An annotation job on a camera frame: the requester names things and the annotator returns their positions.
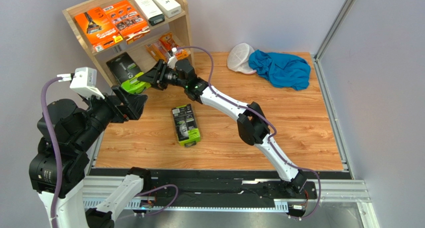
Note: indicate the orange razor box left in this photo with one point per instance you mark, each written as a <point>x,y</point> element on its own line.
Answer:
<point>99,29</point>

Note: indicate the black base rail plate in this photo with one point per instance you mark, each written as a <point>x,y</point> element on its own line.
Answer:
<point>225,189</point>

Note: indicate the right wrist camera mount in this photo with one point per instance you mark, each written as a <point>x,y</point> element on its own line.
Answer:
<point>173,58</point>

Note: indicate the white mesh bag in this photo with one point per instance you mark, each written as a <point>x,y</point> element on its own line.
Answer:
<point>238,58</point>

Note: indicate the green black razor pack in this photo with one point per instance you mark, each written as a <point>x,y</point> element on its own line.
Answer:
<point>127,72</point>
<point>186,127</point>

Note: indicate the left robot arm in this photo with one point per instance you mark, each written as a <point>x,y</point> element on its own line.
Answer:
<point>57,172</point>

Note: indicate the orange razor cartridge box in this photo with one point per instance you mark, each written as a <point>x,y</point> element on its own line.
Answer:
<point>131,25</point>

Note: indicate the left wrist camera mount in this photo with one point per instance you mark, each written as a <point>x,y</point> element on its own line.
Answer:
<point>83,82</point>

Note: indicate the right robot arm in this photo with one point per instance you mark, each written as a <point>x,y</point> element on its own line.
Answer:
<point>253,127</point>

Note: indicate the white razor box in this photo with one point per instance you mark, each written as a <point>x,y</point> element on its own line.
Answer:
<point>150,11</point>
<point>169,8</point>

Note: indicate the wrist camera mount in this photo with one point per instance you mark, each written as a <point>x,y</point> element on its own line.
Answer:
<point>83,82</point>
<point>173,58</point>

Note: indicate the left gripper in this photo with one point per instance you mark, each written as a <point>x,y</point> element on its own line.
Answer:
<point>132,108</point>

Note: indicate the blue cloth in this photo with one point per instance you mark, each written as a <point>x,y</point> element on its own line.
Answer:
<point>281,69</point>

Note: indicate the orange razor bag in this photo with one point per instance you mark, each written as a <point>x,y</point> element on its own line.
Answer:
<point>169,43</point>
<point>157,51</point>

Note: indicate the wooden two-tier shelf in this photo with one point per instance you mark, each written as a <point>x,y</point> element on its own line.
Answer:
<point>178,25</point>

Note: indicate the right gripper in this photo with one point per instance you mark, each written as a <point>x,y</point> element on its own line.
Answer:
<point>159,77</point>

